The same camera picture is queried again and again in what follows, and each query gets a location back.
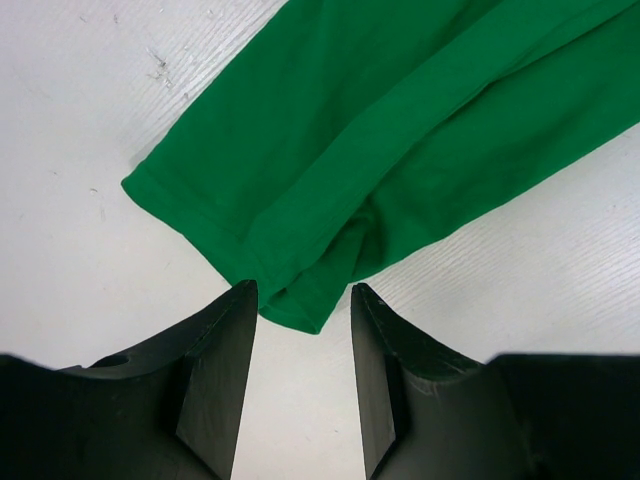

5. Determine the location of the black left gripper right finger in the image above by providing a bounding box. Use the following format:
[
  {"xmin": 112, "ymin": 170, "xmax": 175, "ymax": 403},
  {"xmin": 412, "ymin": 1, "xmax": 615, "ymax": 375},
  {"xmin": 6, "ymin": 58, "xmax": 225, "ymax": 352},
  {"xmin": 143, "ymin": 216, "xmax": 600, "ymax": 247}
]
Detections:
[{"xmin": 351, "ymin": 283, "xmax": 639, "ymax": 479}]

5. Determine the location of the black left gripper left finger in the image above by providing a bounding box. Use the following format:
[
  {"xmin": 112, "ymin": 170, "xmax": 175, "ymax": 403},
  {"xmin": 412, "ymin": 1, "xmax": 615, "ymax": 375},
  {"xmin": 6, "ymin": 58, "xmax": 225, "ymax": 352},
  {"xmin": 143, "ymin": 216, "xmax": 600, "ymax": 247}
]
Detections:
[{"xmin": 1, "ymin": 281, "xmax": 258, "ymax": 479}]

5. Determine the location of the green t shirt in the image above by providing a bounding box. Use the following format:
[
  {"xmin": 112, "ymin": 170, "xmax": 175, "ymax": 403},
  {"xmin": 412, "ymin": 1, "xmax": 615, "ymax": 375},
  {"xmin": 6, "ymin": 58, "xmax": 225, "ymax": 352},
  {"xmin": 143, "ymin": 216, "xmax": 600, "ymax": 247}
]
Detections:
[{"xmin": 122, "ymin": 1, "xmax": 639, "ymax": 334}]

